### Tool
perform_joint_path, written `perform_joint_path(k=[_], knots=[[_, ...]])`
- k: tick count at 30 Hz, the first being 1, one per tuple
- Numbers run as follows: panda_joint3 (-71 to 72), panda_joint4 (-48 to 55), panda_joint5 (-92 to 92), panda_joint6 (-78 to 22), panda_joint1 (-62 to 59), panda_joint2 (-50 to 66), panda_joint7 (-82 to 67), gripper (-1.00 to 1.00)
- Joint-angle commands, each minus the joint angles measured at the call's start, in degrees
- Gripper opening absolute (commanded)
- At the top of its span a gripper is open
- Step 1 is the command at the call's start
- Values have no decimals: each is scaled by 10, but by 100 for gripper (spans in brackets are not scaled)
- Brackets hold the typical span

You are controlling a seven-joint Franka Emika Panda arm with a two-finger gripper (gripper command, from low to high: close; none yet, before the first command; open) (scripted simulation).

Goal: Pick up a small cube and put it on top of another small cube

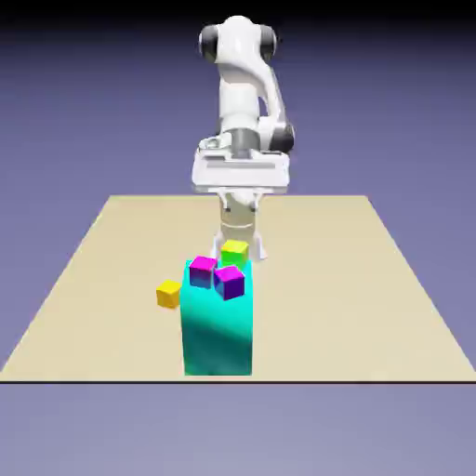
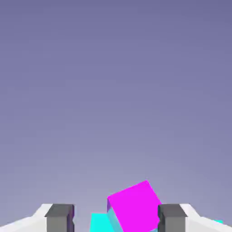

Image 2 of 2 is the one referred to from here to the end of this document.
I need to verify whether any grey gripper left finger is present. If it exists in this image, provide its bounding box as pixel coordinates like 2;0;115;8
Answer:
0;203;75;232

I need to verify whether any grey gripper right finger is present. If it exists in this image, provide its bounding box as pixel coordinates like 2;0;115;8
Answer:
157;203;232;232

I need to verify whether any large cyan box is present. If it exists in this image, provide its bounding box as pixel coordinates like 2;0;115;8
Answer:
90;213;224;232

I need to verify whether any small magenta cube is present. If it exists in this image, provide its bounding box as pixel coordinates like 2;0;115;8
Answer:
106;179;162;232

